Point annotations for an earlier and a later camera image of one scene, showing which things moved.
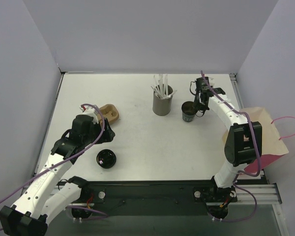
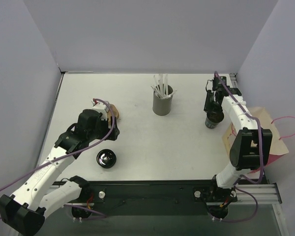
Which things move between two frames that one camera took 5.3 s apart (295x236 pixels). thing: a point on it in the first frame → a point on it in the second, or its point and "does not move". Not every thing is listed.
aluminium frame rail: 266,193 does not move
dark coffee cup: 188,111 → 213,119
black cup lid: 106,158 does not move
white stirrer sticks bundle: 161,87 does not move
